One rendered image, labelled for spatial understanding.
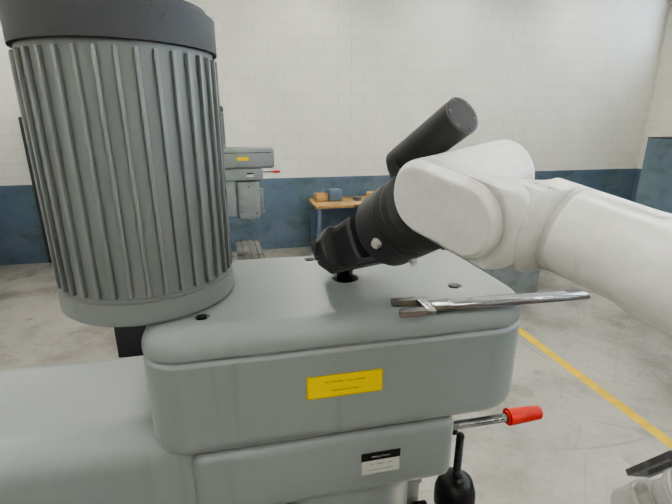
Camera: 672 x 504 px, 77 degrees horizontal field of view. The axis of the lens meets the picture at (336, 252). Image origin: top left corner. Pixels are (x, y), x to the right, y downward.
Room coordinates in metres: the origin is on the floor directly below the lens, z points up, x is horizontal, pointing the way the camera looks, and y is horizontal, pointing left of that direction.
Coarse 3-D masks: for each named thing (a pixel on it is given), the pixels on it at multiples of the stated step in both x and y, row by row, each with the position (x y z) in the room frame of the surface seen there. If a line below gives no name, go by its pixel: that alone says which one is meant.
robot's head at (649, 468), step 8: (656, 456) 0.45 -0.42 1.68; (664, 456) 0.44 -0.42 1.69; (640, 464) 0.46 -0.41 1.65; (648, 464) 0.45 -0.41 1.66; (656, 464) 0.45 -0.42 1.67; (664, 464) 0.46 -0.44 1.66; (632, 472) 0.47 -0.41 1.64; (640, 472) 0.46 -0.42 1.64; (648, 472) 0.47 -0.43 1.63; (656, 472) 0.46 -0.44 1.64
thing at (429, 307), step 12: (396, 300) 0.46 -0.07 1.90; (408, 300) 0.46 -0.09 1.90; (420, 300) 0.46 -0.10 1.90; (432, 300) 0.46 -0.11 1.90; (444, 300) 0.46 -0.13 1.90; (456, 300) 0.46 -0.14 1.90; (468, 300) 0.45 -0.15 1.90; (480, 300) 0.46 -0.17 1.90; (492, 300) 0.46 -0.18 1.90; (504, 300) 0.46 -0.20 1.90; (516, 300) 0.46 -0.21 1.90; (528, 300) 0.46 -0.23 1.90; (540, 300) 0.46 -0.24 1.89; (552, 300) 0.47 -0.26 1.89; (564, 300) 0.47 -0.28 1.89; (408, 312) 0.43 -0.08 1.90; (420, 312) 0.43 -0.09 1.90; (432, 312) 0.43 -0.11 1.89
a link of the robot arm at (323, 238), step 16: (368, 208) 0.44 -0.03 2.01; (352, 224) 0.47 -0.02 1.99; (368, 224) 0.43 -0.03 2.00; (320, 240) 0.49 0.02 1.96; (336, 240) 0.49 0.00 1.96; (352, 240) 0.46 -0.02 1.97; (368, 240) 0.43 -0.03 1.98; (384, 240) 0.41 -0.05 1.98; (320, 256) 0.49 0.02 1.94; (336, 256) 0.48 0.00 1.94; (352, 256) 0.46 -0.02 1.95; (368, 256) 0.46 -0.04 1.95; (384, 256) 0.43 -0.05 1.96; (400, 256) 0.42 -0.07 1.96; (416, 256) 0.42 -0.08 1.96; (336, 272) 0.49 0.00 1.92
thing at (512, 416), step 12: (504, 408) 0.51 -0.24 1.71; (516, 408) 0.50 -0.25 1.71; (528, 408) 0.51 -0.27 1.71; (540, 408) 0.51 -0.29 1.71; (456, 420) 0.49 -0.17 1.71; (468, 420) 0.49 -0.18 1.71; (480, 420) 0.49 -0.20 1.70; (492, 420) 0.49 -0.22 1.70; (504, 420) 0.49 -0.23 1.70; (516, 420) 0.49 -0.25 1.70; (528, 420) 0.50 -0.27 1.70
